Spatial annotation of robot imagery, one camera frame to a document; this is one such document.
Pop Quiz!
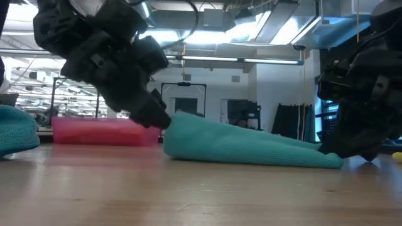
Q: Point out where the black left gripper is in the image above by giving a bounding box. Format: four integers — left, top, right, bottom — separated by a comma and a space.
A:
61, 30, 173, 129

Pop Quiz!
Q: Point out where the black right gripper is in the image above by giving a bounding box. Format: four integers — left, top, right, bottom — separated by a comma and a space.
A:
317, 6, 402, 163

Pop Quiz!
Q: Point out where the teal microfiber towel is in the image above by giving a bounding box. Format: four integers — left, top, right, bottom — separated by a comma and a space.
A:
0, 104, 41, 157
163, 111, 345, 169

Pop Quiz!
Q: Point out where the pink plastic basket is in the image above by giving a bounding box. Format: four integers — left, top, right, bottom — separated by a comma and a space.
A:
52, 116, 161, 147

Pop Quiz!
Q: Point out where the black perforated panel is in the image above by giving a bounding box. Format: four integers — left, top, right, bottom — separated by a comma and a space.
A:
320, 102, 340, 142

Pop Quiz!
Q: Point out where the black curtain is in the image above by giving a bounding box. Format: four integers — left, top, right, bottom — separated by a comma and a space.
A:
271, 103, 315, 142

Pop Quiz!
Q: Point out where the black equipment cart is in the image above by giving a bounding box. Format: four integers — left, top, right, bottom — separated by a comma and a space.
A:
222, 99, 263, 130

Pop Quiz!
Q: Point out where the long ceiling light bar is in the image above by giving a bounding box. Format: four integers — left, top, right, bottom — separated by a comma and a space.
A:
0, 48, 305, 66

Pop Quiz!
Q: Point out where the dark grey box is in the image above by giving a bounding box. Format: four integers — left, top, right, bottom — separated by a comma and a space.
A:
0, 93, 19, 106

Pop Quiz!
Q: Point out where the black metal rig frame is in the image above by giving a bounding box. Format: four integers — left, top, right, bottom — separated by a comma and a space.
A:
160, 82, 207, 119
50, 77, 102, 119

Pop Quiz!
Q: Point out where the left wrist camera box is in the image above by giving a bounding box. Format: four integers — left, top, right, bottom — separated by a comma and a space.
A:
133, 35, 170, 78

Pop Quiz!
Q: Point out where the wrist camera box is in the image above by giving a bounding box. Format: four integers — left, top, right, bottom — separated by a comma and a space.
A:
133, 35, 170, 78
317, 70, 352, 101

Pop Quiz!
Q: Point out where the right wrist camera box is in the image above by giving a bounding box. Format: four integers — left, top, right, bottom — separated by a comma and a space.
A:
317, 70, 352, 101

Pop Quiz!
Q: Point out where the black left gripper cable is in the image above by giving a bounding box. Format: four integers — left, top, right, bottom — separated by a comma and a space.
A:
161, 0, 200, 51

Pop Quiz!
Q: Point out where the yellow hanging strap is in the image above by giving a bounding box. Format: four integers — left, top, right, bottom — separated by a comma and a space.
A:
355, 0, 361, 43

